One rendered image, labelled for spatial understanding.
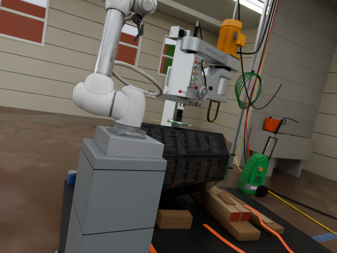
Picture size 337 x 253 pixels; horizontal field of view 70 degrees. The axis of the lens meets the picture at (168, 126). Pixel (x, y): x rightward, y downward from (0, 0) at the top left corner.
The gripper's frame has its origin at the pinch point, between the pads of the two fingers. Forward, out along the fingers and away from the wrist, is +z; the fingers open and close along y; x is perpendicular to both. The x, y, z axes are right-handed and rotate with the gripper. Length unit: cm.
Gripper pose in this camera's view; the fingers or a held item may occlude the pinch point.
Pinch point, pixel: (128, 33)
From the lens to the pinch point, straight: 201.1
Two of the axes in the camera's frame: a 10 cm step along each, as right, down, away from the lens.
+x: -5.9, -1.1, 8.0
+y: 6.9, 4.5, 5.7
